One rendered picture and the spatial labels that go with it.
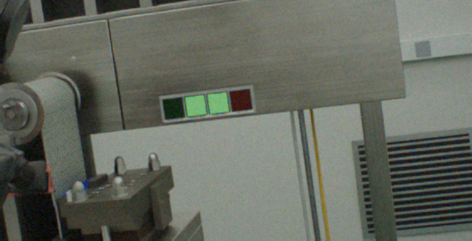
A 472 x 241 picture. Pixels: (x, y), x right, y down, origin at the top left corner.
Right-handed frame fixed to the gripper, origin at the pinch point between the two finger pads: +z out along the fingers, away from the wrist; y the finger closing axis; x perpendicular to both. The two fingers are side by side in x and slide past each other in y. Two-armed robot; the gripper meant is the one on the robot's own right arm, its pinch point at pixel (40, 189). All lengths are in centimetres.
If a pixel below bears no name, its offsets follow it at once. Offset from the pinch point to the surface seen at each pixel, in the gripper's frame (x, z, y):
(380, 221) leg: 2, 64, 72
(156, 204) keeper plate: 0.9, 23.2, 20.5
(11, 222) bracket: -5.2, 6.8, -10.3
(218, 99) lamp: 29, 29, 36
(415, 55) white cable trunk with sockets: 131, 235, 88
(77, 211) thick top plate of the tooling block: -4.1, 7.1, 6.5
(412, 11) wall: 152, 229, 90
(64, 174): 8.3, 14.5, -0.3
